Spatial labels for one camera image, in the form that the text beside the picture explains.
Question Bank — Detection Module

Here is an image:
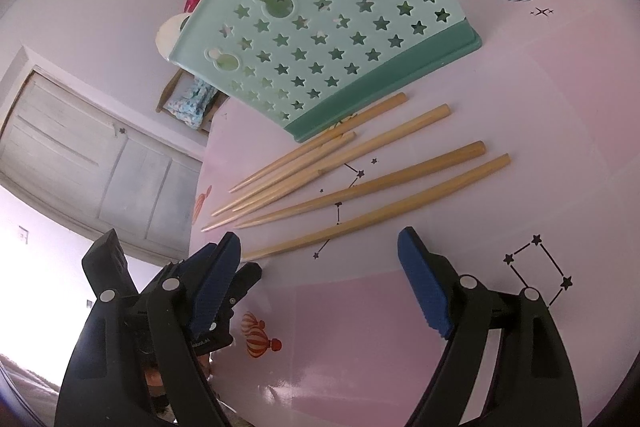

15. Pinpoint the wooden chopstick four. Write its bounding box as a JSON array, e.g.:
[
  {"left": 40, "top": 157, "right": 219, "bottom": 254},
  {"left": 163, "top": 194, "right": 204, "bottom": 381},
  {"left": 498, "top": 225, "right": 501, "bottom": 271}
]
[{"left": 201, "top": 169, "right": 323, "bottom": 233}]

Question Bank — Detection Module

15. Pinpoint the wooden chopstick six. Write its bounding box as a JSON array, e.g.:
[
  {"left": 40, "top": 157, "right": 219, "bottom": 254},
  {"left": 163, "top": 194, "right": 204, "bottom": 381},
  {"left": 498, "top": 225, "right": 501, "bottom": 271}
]
[{"left": 242, "top": 154, "right": 511, "bottom": 261}]

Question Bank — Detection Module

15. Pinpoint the wooden chopstick five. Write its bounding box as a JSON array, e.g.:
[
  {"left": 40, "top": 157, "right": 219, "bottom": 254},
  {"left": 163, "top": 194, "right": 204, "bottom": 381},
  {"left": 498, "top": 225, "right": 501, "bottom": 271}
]
[{"left": 238, "top": 141, "right": 487, "bottom": 230}]

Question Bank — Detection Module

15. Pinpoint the wooden chopstick three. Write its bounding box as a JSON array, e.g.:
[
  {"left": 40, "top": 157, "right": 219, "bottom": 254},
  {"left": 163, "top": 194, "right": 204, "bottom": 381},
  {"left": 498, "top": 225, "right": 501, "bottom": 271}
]
[{"left": 232, "top": 103, "right": 452, "bottom": 214}]

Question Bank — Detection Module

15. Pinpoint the wooden chopstick one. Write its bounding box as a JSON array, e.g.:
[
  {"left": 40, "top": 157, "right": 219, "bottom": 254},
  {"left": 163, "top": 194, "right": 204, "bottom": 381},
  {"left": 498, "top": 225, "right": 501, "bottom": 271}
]
[{"left": 229, "top": 92, "right": 409, "bottom": 193}]

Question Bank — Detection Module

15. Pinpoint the person's left hand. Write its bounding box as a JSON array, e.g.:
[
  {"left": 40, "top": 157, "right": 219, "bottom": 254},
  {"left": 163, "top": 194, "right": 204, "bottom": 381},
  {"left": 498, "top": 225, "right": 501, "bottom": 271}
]
[{"left": 142, "top": 351, "right": 212, "bottom": 403}]

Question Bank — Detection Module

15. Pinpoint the white door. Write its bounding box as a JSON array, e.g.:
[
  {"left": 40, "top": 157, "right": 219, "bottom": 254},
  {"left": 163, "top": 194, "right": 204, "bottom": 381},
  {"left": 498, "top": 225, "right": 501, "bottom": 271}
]
[{"left": 1, "top": 72, "right": 201, "bottom": 263}]

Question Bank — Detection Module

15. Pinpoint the wooden chair with cloth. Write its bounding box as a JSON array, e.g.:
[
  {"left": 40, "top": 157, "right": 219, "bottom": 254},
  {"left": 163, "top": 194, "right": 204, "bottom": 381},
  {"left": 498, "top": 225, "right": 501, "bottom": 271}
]
[{"left": 155, "top": 69, "right": 226, "bottom": 133}]

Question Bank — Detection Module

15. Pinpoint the pink patterned tablecloth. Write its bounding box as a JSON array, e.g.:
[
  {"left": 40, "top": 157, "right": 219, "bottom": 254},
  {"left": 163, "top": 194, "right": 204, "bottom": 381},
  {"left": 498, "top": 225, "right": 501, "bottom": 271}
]
[{"left": 214, "top": 0, "right": 639, "bottom": 426}]

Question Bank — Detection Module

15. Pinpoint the teal star-cutout utensil holder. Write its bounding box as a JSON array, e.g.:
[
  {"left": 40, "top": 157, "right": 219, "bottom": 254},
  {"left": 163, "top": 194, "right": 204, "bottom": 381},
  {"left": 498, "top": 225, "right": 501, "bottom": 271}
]
[{"left": 168, "top": 0, "right": 482, "bottom": 142}]

